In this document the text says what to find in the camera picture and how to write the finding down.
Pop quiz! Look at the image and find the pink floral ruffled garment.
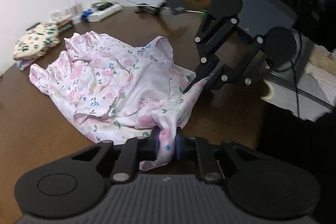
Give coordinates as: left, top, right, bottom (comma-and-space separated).
29, 31, 207, 170

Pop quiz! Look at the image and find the pink blue purple-trimmed garment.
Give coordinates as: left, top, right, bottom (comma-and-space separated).
17, 59, 36, 71

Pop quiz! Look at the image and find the cream green-flower garment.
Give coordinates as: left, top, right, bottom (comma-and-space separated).
13, 23, 60, 61

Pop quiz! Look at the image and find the green stand base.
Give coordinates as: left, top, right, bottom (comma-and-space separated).
199, 10, 207, 18

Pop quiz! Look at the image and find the black phone stand clamp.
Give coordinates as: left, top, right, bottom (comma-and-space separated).
135, 2, 167, 16

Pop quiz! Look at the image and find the white power strip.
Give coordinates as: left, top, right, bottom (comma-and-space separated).
87, 5, 123, 22

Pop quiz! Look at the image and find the blue toy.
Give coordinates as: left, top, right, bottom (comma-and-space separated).
80, 9, 93, 22

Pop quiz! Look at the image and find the white charger plug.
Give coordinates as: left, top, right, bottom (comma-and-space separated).
65, 3, 84, 20

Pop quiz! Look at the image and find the dark tissue box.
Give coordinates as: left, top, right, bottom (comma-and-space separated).
49, 8, 74, 34

